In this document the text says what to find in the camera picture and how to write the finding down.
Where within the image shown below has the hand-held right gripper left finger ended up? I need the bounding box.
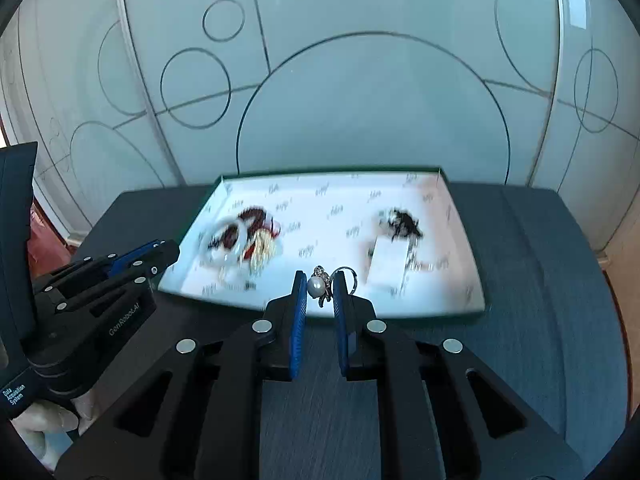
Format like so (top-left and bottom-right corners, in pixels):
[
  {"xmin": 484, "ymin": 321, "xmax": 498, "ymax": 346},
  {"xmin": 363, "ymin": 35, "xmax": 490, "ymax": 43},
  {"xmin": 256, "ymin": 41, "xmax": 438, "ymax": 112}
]
[{"xmin": 54, "ymin": 270, "xmax": 308, "ymax": 480}]

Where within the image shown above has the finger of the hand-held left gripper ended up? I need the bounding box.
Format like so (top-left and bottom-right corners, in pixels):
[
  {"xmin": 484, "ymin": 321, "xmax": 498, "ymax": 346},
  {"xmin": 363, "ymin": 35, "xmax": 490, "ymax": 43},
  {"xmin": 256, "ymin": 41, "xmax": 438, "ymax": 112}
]
[
  {"xmin": 32, "ymin": 239, "xmax": 181, "ymax": 302},
  {"xmin": 54, "ymin": 264, "xmax": 164, "ymax": 319}
]

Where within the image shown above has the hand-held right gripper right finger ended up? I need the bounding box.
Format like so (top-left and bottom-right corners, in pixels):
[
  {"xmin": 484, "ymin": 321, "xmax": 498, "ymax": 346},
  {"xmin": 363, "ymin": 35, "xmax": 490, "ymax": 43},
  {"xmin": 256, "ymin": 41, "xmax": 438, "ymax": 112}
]
[{"xmin": 332, "ymin": 270, "xmax": 587, "ymax": 480}]

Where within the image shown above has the pearl ring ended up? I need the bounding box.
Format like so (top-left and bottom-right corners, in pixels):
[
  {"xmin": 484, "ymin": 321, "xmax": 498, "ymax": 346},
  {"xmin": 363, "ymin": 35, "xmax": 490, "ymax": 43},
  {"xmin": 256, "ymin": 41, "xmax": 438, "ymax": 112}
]
[{"xmin": 306, "ymin": 265, "xmax": 359, "ymax": 309}]

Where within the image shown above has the white jade bangle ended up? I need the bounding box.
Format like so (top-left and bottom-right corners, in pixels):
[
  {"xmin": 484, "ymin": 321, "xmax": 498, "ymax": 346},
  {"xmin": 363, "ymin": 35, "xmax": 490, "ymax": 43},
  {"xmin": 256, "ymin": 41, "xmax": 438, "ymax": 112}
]
[{"xmin": 199, "ymin": 217, "xmax": 252, "ymax": 267}]

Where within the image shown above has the white pendant with black cord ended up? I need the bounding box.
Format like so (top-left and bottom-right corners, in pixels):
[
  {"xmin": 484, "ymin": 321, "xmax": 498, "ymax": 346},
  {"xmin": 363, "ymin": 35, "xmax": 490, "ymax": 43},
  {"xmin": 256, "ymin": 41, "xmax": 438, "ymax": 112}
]
[{"xmin": 367, "ymin": 236, "xmax": 412, "ymax": 287}]

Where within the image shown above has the white pearl necklace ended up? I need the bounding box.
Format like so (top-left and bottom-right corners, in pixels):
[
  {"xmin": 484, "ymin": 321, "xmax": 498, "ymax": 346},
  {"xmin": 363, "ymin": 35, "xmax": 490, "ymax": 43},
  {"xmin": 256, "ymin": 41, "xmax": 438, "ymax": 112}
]
[{"xmin": 242, "ymin": 229, "xmax": 284, "ymax": 277}]

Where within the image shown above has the dark red bead bracelet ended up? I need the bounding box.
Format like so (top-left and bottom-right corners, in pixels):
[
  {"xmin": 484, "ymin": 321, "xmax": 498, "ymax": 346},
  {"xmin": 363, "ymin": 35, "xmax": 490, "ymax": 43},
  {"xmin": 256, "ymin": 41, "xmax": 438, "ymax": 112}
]
[{"xmin": 210, "ymin": 205, "xmax": 274, "ymax": 254}]

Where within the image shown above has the green tray with white lining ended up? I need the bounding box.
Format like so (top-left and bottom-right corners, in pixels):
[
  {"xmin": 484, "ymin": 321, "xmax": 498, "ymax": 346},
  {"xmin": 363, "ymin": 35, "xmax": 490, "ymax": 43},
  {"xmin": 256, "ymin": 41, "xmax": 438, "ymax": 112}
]
[{"xmin": 157, "ymin": 166, "xmax": 487, "ymax": 325}]

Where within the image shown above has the jade bead bracelet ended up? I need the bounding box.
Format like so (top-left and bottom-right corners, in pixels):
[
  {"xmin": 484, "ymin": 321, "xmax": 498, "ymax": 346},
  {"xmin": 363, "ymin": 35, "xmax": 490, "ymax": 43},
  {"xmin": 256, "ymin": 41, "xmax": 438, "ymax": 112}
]
[{"xmin": 373, "ymin": 205, "xmax": 426, "ymax": 241}]

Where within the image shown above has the person's left hand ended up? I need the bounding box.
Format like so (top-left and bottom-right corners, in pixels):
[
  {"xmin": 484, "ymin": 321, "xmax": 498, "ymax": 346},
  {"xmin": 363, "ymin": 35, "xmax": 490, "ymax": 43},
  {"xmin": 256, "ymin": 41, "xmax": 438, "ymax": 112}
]
[{"xmin": 12, "ymin": 389, "xmax": 97, "ymax": 471}]

